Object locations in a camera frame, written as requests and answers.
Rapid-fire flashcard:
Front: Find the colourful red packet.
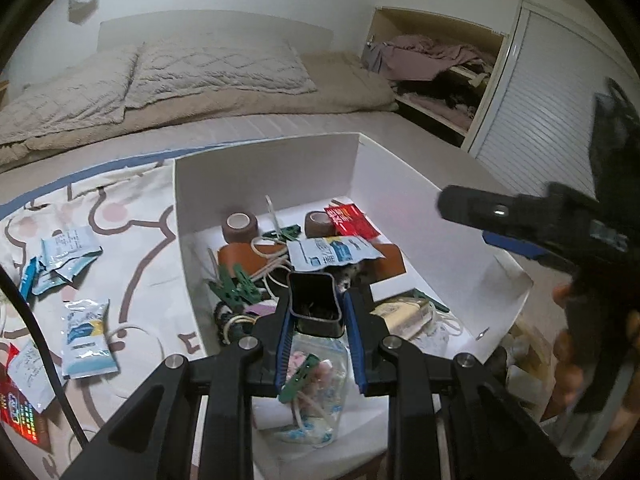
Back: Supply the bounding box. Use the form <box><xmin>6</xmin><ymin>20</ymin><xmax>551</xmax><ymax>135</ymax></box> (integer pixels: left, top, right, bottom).
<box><xmin>1</xmin><ymin>344</ymin><xmax>46</xmax><ymax>446</ymax></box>

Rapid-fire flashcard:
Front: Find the beige duvet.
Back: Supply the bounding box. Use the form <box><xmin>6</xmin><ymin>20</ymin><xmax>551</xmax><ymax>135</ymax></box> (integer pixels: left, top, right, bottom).
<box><xmin>1</xmin><ymin>52</ymin><xmax>396</xmax><ymax>172</ymax></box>

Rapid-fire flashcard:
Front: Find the brown tape roll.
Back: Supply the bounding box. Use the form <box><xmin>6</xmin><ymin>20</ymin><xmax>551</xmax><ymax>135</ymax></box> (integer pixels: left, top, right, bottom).
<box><xmin>304</xmin><ymin>210</ymin><xmax>336</xmax><ymax>238</ymax></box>
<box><xmin>221</xmin><ymin>211</ymin><xmax>259</xmax><ymax>244</ymax></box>

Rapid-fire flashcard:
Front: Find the red snack packet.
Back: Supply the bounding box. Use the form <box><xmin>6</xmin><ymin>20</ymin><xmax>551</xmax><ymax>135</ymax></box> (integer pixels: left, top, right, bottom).
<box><xmin>324</xmin><ymin>204</ymin><xmax>380</xmax><ymax>240</ymax></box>

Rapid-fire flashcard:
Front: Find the white louvered closet door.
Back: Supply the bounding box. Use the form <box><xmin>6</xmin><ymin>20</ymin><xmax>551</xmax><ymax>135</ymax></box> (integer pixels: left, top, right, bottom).
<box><xmin>470</xmin><ymin>1</ymin><xmax>639</xmax><ymax>195</ymax></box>

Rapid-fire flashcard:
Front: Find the beige quilted pillow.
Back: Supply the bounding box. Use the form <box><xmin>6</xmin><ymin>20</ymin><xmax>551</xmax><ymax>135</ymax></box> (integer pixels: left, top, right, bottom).
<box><xmin>1</xmin><ymin>44</ymin><xmax>139</xmax><ymax>145</ymax></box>
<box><xmin>126</xmin><ymin>29</ymin><xmax>317</xmax><ymax>108</ymax></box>

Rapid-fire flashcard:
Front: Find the cartoon-print white blanket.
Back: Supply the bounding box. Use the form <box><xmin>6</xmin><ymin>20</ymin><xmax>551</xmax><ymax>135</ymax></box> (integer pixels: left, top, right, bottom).
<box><xmin>0</xmin><ymin>161</ymin><xmax>262</xmax><ymax>480</ymax></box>

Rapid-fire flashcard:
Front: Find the white cardboard shoe box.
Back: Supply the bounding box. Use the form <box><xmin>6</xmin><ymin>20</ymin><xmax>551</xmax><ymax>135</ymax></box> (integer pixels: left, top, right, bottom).
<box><xmin>176</xmin><ymin>133</ymin><xmax>533</xmax><ymax>360</ymax></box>

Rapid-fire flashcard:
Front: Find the clear plastic bag with items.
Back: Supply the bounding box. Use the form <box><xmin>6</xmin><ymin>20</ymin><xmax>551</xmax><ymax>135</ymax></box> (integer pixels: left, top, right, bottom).
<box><xmin>271</xmin><ymin>334</ymin><xmax>350</xmax><ymax>448</ymax></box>

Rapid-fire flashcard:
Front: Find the black cable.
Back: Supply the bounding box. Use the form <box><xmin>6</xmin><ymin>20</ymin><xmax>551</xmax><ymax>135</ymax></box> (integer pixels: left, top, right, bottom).
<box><xmin>0</xmin><ymin>266</ymin><xmax>90</xmax><ymax>449</ymax></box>

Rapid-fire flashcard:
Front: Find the pile of clothes on shelf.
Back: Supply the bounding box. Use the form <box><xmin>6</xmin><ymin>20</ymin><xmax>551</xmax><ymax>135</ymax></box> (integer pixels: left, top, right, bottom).
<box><xmin>362</xmin><ymin>35</ymin><xmax>496</xmax><ymax>132</ymax></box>

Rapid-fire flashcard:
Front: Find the brown tape roll right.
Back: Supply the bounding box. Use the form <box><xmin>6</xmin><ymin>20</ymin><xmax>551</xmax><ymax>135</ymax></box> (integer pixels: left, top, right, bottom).
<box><xmin>304</xmin><ymin>210</ymin><xmax>336</xmax><ymax>238</ymax></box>

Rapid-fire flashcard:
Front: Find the large white blue pouch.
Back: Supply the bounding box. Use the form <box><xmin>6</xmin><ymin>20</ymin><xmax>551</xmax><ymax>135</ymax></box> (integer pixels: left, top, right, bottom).
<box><xmin>62</xmin><ymin>299</ymin><xmax>118</xmax><ymax>379</ymax></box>

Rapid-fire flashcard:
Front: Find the person's right hand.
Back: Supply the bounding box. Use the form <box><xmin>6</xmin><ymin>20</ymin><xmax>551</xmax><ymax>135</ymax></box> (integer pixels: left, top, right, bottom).
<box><xmin>549</xmin><ymin>285</ymin><xmax>639</xmax><ymax>468</ymax></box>

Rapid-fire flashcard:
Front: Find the black square cup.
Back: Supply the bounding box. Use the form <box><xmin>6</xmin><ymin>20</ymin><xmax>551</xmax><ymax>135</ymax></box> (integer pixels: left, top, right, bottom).
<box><xmin>288</xmin><ymin>272</ymin><xmax>344</xmax><ymax>339</ymax></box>

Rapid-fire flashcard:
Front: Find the left beige quilted pillow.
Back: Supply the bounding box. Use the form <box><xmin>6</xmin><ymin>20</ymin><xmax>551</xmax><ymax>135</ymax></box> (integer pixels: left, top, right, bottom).
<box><xmin>1</xmin><ymin>44</ymin><xmax>139</xmax><ymax>145</ymax></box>

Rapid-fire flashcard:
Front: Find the white pouch with printed text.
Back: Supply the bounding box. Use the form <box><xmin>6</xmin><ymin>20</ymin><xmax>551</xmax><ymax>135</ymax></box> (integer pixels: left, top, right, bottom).
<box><xmin>8</xmin><ymin>341</ymin><xmax>55</xmax><ymax>414</ymax></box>

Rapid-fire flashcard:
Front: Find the right beige quilted pillow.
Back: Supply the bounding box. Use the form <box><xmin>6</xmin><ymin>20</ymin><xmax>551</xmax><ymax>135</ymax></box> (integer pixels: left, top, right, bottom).
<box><xmin>126</xmin><ymin>29</ymin><xmax>317</xmax><ymax>108</ymax></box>

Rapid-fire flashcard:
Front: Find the brown tape roll left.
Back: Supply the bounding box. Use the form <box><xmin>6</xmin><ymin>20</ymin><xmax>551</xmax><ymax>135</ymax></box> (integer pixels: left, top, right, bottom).
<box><xmin>221</xmin><ymin>211</ymin><xmax>259</xmax><ymax>244</ymax></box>

